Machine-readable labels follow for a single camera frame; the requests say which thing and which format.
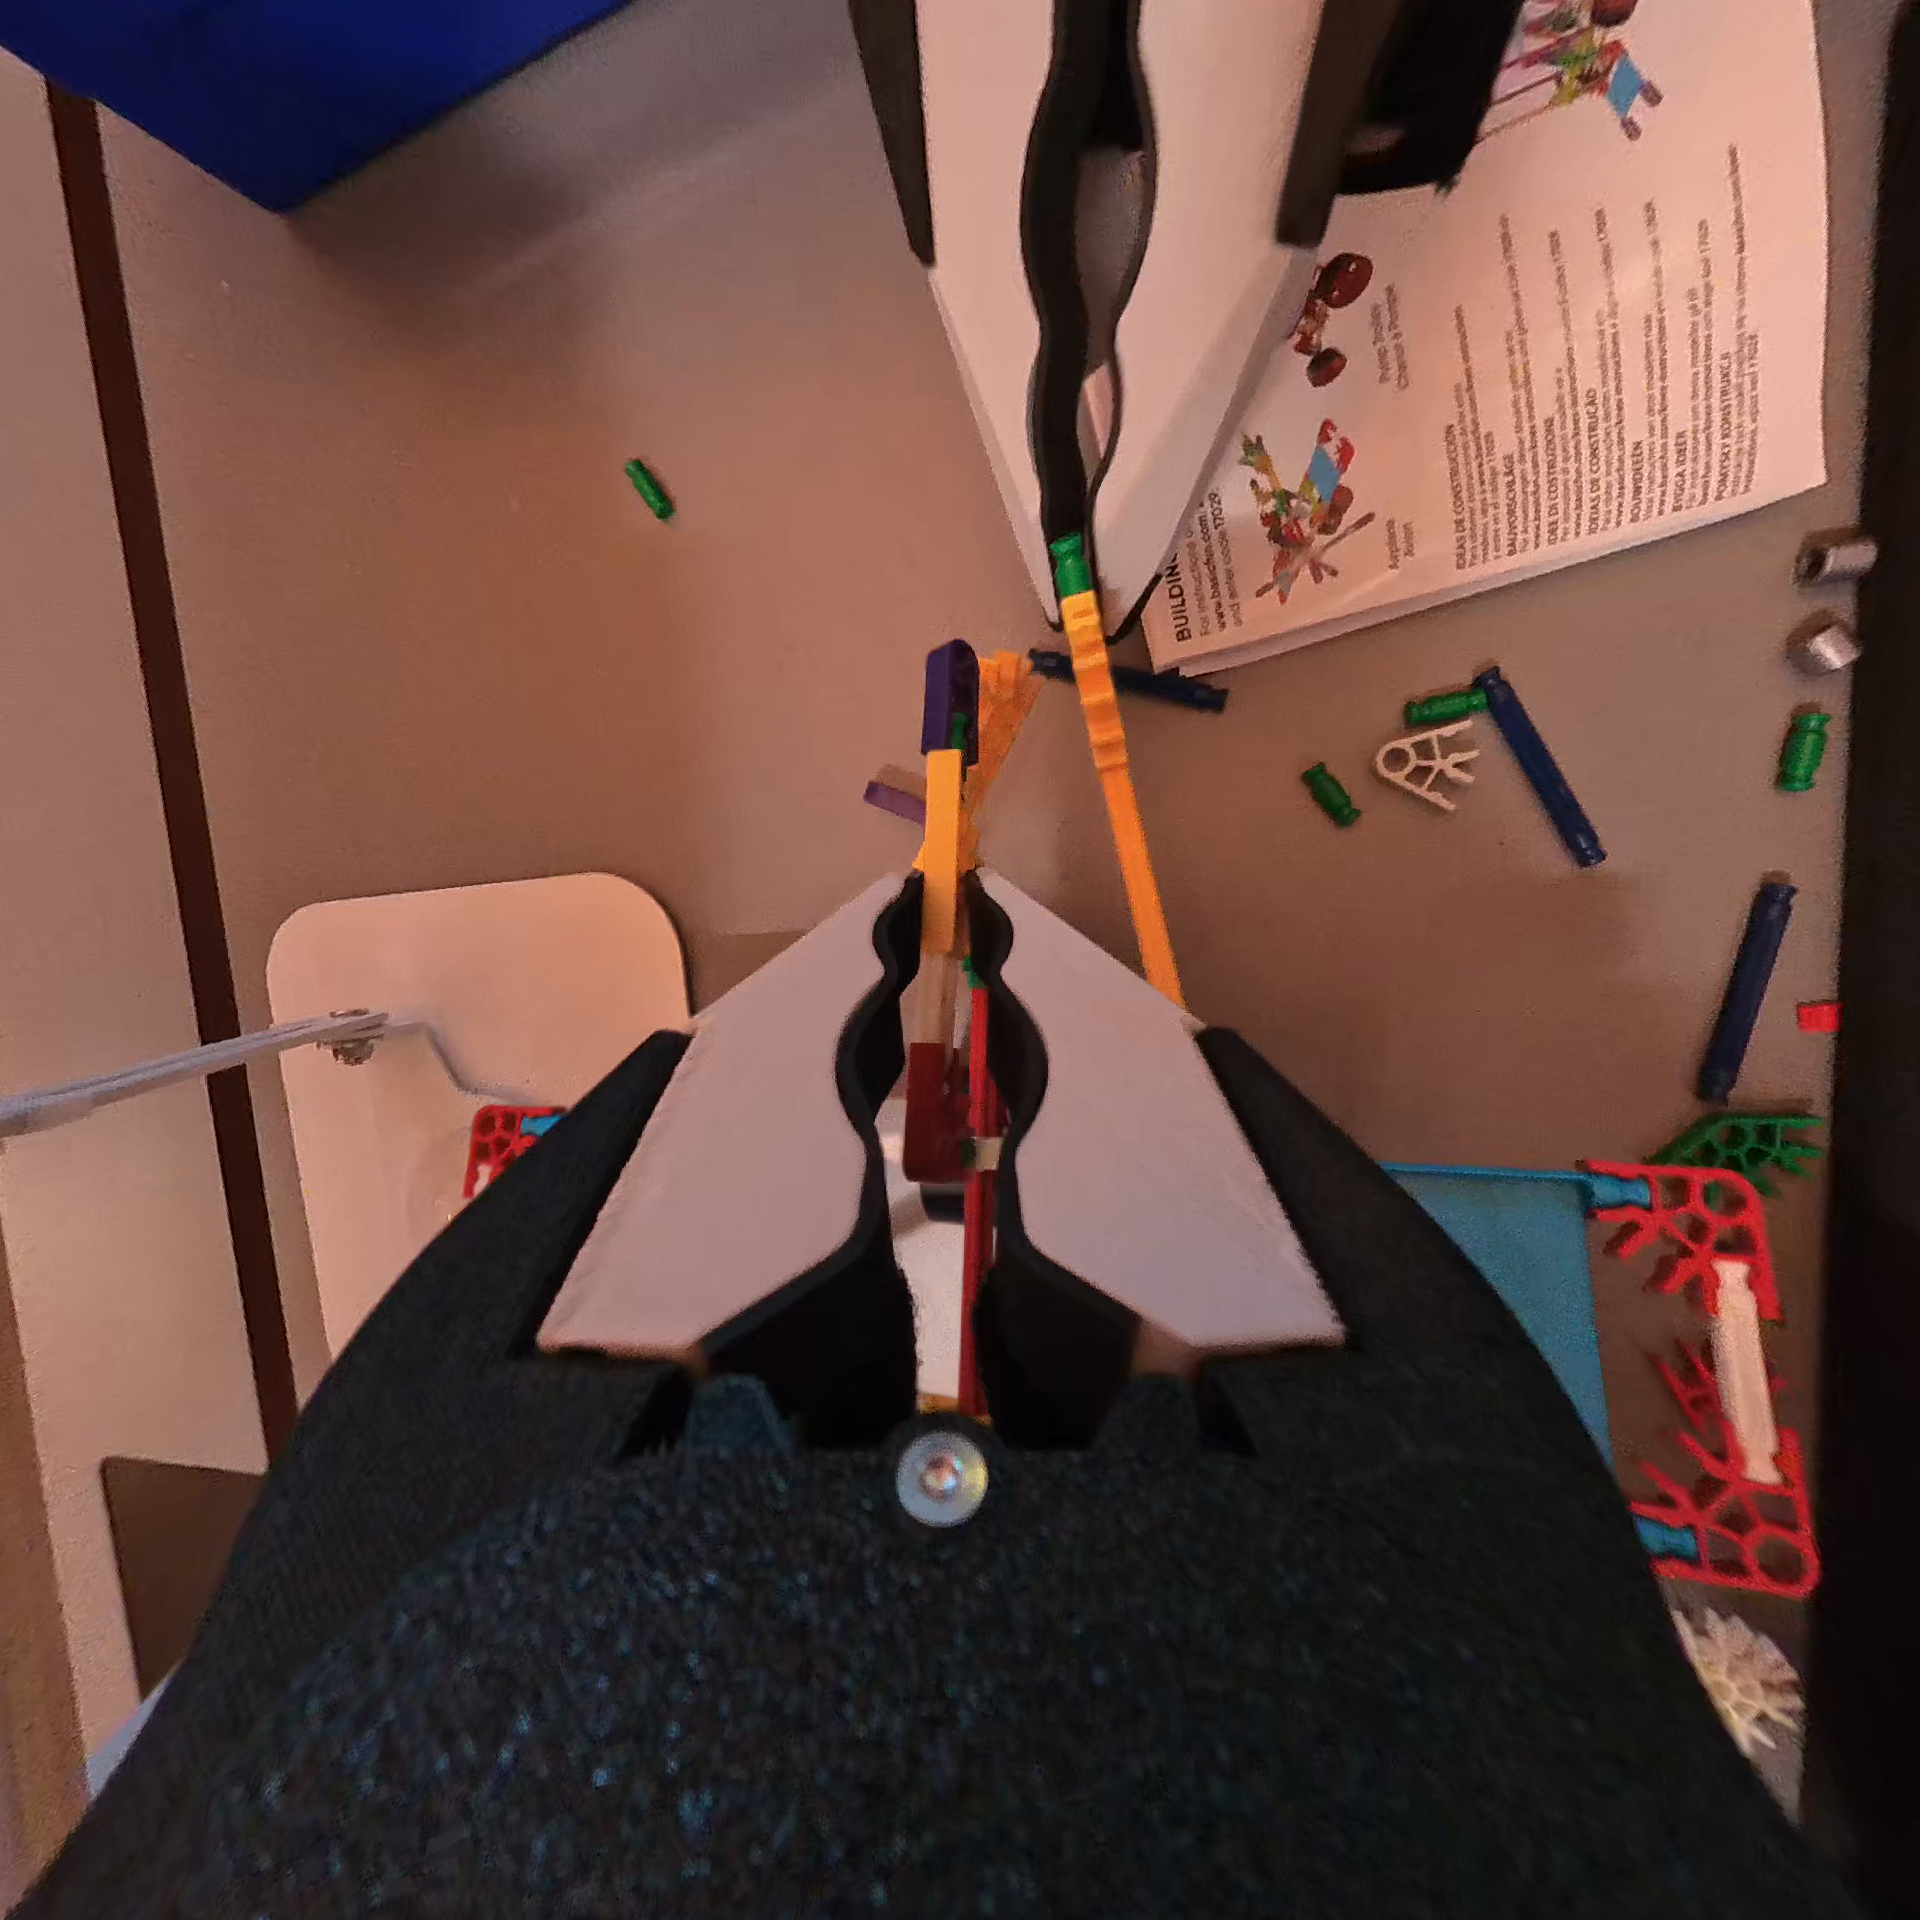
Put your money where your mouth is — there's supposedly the blue plastic bin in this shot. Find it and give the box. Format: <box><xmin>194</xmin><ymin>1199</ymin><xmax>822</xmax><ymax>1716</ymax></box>
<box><xmin>0</xmin><ymin>0</ymin><xmax>631</xmax><ymax>213</ymax></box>

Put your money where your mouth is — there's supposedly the colourful construction toy model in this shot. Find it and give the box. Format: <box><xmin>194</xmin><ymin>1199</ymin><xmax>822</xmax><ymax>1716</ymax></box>
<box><xmin>456</xmin><ymin>641</ymin><xmax>1825</xmax><ymax>1600</ymax></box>

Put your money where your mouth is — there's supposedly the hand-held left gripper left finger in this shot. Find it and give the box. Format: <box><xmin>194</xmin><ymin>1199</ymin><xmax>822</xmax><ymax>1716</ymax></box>
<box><xmin>536</xmin><ymin>871</ymin><xmax>925</xmax><ymax>1359</ymax></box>

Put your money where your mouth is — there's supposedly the white instruction booklet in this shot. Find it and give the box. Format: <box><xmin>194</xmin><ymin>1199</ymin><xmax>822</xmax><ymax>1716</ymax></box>
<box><xmin>1139</xmin><ymin>0</ymin><xmax>1832</xmax><ymax>677</ymax></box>

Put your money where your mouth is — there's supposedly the green fan connector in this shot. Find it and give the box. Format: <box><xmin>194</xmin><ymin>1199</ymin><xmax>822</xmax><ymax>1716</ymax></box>
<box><xmin>1647</xmin><ymin>1109</ymin><xmax>1826</xmax><ymax>1197</ymax></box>

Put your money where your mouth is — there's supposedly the white snowflake connector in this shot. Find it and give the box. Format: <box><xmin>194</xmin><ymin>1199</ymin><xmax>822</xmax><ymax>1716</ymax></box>
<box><xmin>1669</xmin><ymin>1605</ymin><xmax>1806</xmax><ymax>1757</ymax></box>

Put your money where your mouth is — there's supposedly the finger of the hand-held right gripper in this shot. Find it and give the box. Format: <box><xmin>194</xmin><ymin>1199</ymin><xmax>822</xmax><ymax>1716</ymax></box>
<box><xmin>913</xmin><ymin>0</ymin><xmax>1090</xmax><ymax>624</ymax></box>
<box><xmin>1084</xmin><ymin>0</ymin><xmax>1323</xmax><ymax>647</ymax></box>

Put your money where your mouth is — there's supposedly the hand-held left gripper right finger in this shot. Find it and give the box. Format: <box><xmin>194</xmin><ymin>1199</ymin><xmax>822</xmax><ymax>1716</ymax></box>
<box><xmin>961</xmin><ymin>871</ymin><xmax>1347</xmax><ymax>1359</ymax></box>

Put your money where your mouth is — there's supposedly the dark blue rod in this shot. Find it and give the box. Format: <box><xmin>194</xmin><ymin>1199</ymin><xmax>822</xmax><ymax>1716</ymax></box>
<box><xmin>1473</xmin><ymin>666</ymin><xmax>1609</xmax><ymax>871</ymax></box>
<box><xmin>1696</xmin><ymin>879</ymin><xmax>1798</xmax><ymax>1104</ymax></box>
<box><xmin>1027</xmin><ymin>649</ymin><xmax>1229</xmax><ymax>714</ymax></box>

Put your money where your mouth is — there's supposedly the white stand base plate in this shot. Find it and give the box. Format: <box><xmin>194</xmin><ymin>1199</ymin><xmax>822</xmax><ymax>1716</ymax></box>
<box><xmin>266</xmin><ymin>872</ymin><xmax>692</xmax><ymax>1359</ymax></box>

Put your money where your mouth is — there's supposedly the grey connector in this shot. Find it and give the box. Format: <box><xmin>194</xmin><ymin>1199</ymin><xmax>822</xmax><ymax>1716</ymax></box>
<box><xmin>1371</xmin><ymin>721</ymin><xmax>1480</xmax><ymax>811</ymax></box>

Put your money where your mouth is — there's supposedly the yellow rod with connector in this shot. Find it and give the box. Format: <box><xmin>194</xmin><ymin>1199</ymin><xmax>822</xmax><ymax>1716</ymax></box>
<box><xmin>1055</xmin><ymin>588</ymin><xmax>1186</xmax><ymax>1007</ymax></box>
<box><xmin>961</xmin><ymin>649</ymin><xmax>1047</xmax><ymax>872</ymax></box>

